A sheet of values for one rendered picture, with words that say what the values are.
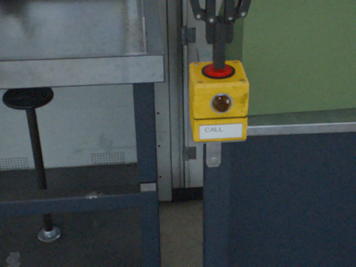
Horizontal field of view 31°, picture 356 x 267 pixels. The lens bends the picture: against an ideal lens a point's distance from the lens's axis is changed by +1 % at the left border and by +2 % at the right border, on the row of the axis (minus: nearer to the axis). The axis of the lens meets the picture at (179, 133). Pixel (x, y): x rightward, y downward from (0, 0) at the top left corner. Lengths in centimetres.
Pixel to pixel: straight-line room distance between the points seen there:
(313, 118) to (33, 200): 58
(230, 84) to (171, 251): 112
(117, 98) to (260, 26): 94
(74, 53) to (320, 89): 43
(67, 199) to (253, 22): 54
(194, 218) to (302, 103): 101
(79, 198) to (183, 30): 69
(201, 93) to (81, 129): 112
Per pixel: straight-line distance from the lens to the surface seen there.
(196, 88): 91
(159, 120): 199
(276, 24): 107
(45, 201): 134
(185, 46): 186
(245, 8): 91
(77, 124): 199
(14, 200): 135
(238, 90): 92
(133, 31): 122
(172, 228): 205
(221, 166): 102
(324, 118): 115
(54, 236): 179
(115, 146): 203
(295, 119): 114
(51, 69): 116
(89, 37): 122
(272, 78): 111
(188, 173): 208
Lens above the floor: 132
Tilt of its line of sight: 32 degrees down
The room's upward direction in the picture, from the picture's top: 1 degrees counter-clockwise
